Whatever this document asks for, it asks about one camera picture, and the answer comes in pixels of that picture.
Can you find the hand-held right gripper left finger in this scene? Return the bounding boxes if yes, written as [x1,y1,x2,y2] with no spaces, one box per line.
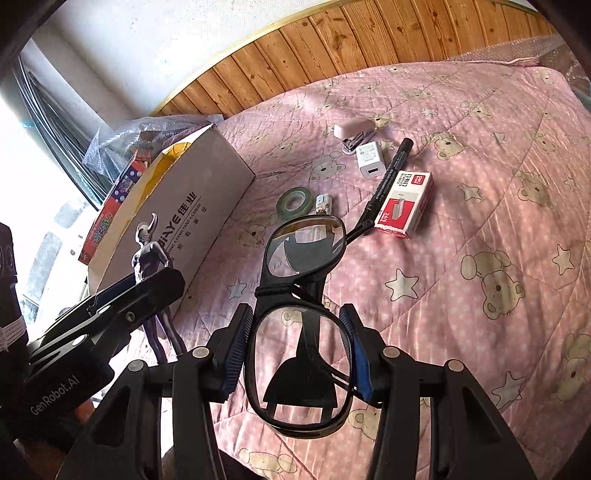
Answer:
[69,302,254,480]

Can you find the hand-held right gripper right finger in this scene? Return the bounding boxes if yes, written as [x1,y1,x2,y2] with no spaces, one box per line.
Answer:
[338,304,539,480]

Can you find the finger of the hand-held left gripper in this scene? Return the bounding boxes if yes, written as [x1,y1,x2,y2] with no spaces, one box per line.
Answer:
[25,268,186,370]

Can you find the dark silver action figure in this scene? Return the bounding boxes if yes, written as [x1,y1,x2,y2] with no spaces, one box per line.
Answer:
[130,213,188,365]

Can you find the black framed glasses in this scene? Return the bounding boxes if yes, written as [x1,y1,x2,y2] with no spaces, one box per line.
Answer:
[243,213,377,439]

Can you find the white cardboard box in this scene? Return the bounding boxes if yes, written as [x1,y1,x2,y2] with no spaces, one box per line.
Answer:
[88,122,256,301]

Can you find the green tape roll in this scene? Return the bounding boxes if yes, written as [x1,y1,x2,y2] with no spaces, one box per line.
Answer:
[277,187,315,216]

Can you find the red white staples box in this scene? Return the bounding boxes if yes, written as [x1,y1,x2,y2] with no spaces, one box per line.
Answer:
[373,170,435,240]

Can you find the black marker pen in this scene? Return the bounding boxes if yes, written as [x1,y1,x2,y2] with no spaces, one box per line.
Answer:
[362,137,414,232]

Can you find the red toy box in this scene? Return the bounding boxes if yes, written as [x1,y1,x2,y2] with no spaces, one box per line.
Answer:
[78,154,151,266]

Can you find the clear bubble wrap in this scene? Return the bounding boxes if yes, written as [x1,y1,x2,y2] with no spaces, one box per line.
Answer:
[83,115,218,185]
[450,34,591,93]

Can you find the white charger plug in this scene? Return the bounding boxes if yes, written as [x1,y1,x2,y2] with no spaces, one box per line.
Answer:
[355,142,386,180]

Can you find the pink bear printed blanket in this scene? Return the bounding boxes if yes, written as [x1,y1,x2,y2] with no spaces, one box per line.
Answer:
[152,62,591,480]

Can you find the wooden headboard panel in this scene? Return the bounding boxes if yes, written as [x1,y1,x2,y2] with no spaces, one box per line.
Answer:
[152,0,559,123]

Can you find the metal window frame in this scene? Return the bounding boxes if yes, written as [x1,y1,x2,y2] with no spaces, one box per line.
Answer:
[14,55,107,204]

